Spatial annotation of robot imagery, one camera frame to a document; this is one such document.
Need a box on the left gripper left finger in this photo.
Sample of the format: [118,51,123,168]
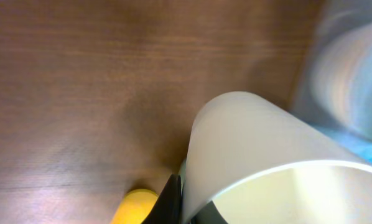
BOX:
[142,174,182,224]

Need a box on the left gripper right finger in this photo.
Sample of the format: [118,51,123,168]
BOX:
[190,201,228,224]

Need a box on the cream white plastic cup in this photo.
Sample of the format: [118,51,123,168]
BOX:
[182,91,372,223]

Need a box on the blue plastic cup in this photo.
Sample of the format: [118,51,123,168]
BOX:
[313,125,372,164]

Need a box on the yellow plastic cup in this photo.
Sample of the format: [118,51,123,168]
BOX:
[111,189,159,224]

